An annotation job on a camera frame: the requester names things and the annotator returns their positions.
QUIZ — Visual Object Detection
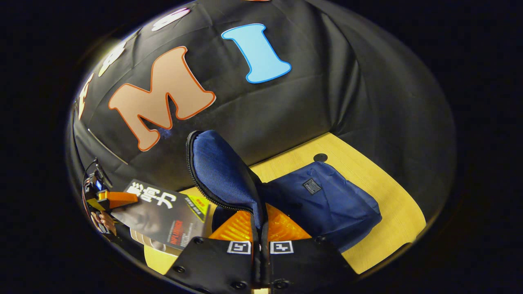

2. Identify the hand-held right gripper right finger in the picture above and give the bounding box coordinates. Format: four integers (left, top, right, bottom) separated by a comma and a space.
260, 203, 358, 294

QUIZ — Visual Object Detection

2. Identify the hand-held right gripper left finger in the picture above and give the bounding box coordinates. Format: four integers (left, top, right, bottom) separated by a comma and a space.
163, 209, 260, 294

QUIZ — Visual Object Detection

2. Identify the black book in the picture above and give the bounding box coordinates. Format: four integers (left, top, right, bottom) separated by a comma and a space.
111, 179, 211, 256

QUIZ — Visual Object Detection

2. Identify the white bookshelf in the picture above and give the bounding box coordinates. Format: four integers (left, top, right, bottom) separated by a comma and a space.
130, 228, 182, 257

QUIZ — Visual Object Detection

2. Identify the blue schoolbag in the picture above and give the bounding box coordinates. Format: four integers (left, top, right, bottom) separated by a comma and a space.
186, 130, 382, 254

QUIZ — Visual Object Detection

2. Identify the black backdrop cloth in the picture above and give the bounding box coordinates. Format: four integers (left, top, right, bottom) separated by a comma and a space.
65, 0, 457, 245

